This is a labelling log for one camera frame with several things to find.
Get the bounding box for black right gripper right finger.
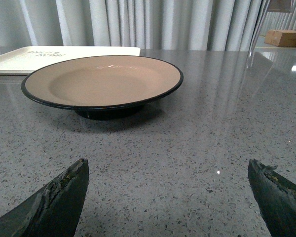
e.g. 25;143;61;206
248;159;296;237

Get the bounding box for beige plate with black rim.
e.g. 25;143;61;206
21;55;184;120

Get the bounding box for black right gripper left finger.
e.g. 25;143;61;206
0;159;89;237

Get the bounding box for white rectangular tray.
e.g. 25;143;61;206
0;46;141;75

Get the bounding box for brown cardboard box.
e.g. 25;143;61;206
264;30;296;47

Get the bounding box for grey pleated curtain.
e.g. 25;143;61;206
0;0;296;51

